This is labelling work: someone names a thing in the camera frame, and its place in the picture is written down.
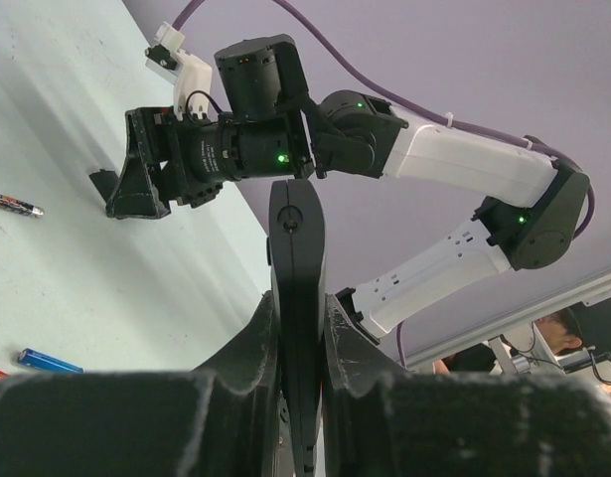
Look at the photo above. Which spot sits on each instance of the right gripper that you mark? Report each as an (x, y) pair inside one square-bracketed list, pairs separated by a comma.
[(163, 164)]

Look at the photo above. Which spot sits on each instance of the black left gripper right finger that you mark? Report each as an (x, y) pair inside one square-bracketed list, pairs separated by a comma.
[(382, 420)]

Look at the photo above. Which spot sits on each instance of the black remote battery cover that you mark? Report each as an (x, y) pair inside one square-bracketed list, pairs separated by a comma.
[(105, 182)]

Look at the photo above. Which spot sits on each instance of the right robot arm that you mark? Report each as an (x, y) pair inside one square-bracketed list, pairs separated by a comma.
[(533, 196)]

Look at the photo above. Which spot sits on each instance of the blue battery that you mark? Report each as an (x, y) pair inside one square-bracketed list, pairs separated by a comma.
[(42, 362)]

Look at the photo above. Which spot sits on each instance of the right aluminium frame post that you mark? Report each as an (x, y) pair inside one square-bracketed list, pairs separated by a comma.
[(586, 288)]

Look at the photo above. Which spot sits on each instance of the black silver battery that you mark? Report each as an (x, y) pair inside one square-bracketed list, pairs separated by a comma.
[(19, 207)]

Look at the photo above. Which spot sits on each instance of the black remote control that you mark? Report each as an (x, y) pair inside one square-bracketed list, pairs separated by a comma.
[(297, 251)]

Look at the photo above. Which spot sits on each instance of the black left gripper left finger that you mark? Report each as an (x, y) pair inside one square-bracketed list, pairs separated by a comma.
[(136, 412)]

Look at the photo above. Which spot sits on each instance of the person in background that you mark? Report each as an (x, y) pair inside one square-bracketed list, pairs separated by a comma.
[(568, 340)]

